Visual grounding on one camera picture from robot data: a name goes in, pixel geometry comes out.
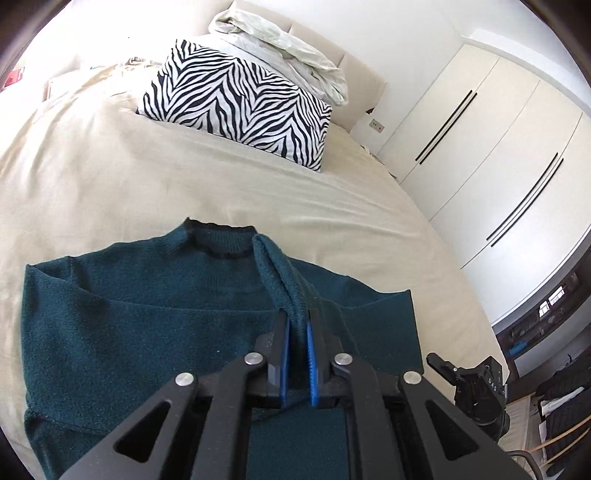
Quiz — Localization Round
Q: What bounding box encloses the dark wall shelf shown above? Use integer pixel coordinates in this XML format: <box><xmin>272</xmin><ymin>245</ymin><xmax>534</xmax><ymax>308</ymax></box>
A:
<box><xmin>492</xmin><ymin>263</ymin><xmax>591</xmax><ymax>370</ymax></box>

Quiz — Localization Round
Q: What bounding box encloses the beige bed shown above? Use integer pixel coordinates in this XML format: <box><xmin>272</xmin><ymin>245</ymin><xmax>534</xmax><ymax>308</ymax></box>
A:
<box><xmin>0</xmin><ymin>60</ymin><xmax>509</xmax><ymax>480</ymax></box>

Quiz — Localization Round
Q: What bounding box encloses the beige padded headboard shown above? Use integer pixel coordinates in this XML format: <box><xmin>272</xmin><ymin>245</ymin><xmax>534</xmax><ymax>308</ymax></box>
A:
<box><xmin>288</xmin><ymin>21</ymin><xmax>387</xmax><ymax>130</ymax></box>

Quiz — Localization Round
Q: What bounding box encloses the teal knit sweater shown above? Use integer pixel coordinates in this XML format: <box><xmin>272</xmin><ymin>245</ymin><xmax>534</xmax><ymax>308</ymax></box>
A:
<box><xmin>21</xmin><ymin>218</ymin><xmax>426</xmax><ymax>480</ymax></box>

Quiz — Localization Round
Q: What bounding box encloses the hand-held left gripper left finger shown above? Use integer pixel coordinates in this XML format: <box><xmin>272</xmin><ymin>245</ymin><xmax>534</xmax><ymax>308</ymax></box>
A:
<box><xmin>60</xmin><ymin>310</ymin><xmax>291</xmax><ymax>480</ymax></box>

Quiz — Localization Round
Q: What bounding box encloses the crumpled white duvet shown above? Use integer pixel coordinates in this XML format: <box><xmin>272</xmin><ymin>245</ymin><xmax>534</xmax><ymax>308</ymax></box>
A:
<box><xmin>208</xmin><ymin>0</ymin><xmax>348</xmax><ymax>107</ymax></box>

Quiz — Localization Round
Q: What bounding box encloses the white wardrobe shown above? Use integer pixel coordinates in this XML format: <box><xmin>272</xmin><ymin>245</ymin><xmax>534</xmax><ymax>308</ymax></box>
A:
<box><xmin>376</xmin><ymin>28</ymin><xmax>591</xmax><ymax>324</ymax></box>

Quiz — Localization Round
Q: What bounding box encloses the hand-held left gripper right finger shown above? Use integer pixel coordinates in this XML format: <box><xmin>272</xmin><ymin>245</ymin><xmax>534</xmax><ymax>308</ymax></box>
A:
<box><xmin>305</xmin><ymin>308</ymin><xmax>532</xmax><ymax>480</ymax></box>

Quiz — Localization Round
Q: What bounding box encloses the dark cloth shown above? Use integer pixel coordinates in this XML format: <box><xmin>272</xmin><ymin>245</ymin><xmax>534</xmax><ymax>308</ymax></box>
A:
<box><xmin>536</xmin><ymin>364</ymin><xmax>591</xmax><ymax>476</ymax></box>

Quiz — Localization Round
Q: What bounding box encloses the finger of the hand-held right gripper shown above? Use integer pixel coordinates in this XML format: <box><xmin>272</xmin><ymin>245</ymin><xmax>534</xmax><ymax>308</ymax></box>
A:
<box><xmin>427</xmin><ymin>353</ymin><xmax>460</xmax><ymax>386</ymax></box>

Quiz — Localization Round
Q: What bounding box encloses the zebra print pillow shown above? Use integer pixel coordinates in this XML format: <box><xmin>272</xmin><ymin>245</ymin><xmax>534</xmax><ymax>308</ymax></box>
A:
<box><xmin>136</xmin><ymin>39</ymin><xmax>333</xmax><ymax>172</ymax></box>

